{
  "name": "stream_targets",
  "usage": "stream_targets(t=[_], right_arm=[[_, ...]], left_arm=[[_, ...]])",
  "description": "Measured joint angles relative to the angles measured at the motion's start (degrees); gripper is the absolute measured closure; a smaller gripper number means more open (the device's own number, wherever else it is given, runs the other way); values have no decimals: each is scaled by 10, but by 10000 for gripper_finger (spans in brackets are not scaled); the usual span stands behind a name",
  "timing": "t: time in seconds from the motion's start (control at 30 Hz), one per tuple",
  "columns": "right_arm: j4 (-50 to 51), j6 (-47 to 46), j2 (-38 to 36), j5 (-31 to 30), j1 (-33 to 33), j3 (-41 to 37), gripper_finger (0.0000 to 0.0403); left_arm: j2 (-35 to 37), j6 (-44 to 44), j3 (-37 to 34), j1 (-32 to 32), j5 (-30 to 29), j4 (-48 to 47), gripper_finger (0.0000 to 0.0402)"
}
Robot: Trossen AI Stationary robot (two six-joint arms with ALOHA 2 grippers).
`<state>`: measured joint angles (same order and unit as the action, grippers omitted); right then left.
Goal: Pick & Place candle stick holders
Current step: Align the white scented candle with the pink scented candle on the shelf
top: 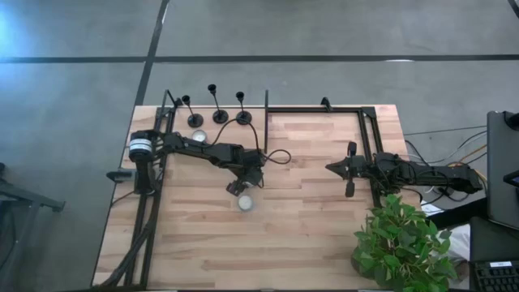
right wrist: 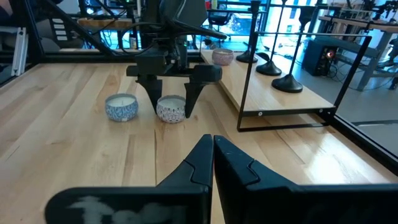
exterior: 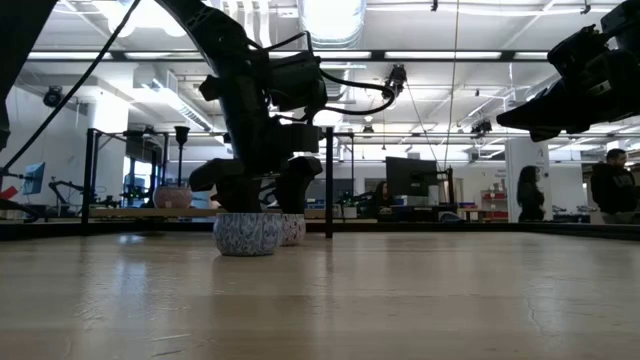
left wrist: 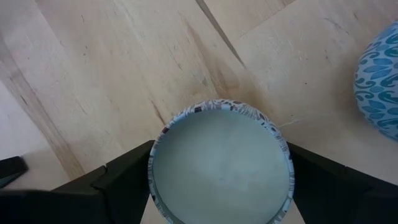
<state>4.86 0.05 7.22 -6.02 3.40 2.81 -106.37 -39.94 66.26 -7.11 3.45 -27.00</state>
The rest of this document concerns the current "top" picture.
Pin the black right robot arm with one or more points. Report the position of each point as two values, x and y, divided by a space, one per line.
425 172

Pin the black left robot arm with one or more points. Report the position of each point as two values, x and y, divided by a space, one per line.
202 149

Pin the white cloth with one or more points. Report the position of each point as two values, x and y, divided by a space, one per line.
458 243

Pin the tall black candlestick holder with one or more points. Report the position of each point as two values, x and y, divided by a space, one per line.
220 117

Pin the black metal stand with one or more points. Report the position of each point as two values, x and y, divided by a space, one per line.
24 194

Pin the pink patterned candle tin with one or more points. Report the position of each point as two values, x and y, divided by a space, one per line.
199 136

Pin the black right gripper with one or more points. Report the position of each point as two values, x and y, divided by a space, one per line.
359 169

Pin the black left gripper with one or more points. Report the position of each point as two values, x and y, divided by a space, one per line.
251 172

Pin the blue patterned candle tin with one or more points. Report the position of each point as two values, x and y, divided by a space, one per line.
245 202

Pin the medium black candlestick holder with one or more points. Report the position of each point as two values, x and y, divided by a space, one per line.
243 118

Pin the black frame bracket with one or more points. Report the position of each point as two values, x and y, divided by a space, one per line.
326 104
119 175

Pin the green potted plant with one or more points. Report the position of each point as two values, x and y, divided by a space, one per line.
401 243

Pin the black keyboard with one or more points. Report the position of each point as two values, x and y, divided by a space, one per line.
496 277

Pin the white paper sheet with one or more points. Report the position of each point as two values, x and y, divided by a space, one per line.
431 207

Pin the black aluminium table frame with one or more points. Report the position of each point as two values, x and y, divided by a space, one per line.
308 109

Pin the short black candlestick holder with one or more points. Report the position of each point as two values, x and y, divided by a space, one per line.
195 120

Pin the black upright divider post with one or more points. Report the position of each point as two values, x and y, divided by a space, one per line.
267 121

